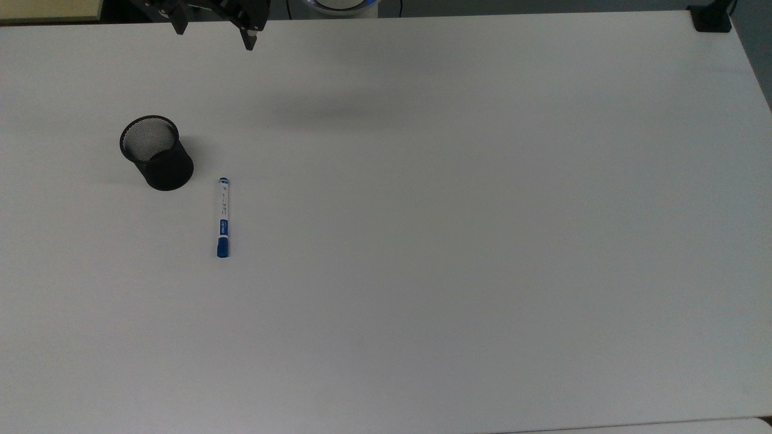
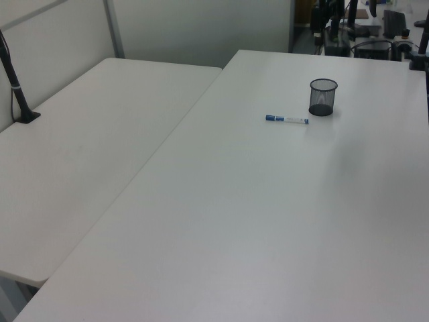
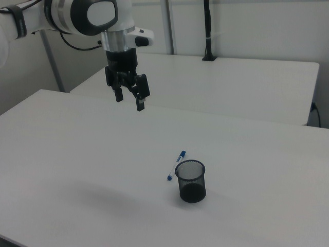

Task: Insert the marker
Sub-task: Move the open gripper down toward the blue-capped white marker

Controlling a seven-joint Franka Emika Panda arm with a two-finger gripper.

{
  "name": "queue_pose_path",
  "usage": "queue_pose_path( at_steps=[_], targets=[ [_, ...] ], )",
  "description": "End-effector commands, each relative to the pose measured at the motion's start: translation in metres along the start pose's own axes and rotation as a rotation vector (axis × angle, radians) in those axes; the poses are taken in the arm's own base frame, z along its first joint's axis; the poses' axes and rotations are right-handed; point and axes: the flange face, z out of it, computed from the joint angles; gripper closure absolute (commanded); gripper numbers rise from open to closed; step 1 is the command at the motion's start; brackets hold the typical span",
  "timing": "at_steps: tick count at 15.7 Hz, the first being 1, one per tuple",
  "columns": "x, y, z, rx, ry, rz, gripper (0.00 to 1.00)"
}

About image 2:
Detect black monitor stand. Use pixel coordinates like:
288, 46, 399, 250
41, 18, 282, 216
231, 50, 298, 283
347, 0, 359, 28

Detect black flat device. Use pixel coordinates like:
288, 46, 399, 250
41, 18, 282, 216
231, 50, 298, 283
355, 25, 381, 38

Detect grey metal partition post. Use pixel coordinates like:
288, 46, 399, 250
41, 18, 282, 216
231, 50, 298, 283
103, 0, 125, 60

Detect black low equipment box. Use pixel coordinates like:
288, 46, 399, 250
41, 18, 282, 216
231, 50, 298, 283
354, 39, 393, 60

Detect black pole with white tie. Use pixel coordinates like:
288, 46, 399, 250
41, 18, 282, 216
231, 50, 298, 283
0, 29, 42, 125

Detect blue and white marker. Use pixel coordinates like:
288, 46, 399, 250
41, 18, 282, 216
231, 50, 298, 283
265, 114, 310, 126

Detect black mesh pen cup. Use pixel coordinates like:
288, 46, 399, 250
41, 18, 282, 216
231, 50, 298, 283
308, 78, 339, 117

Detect black hanging adapter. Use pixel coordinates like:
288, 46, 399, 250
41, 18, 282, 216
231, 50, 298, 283
310, 5, 324, 46

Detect thin black pole cable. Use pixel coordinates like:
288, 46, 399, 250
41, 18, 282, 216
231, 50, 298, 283
0, 30, 18, 121

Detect black clamped camera pole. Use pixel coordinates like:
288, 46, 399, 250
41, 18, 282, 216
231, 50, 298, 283
408, 9, 429, 72

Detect dark partition edge post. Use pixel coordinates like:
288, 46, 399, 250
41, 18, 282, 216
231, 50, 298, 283
287, 0, 296, 54

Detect white box with black knob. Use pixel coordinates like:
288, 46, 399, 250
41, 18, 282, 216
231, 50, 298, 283
392, 29, 414, 52

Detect black box device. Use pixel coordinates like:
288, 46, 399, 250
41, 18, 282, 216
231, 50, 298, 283
322, 18, 351, 56

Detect white rounded-corner table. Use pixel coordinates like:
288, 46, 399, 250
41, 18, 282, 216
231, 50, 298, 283
0, 57, 224, 322

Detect dark grey upright panel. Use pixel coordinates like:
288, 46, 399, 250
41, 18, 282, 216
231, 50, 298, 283
381, 9, 408, 40

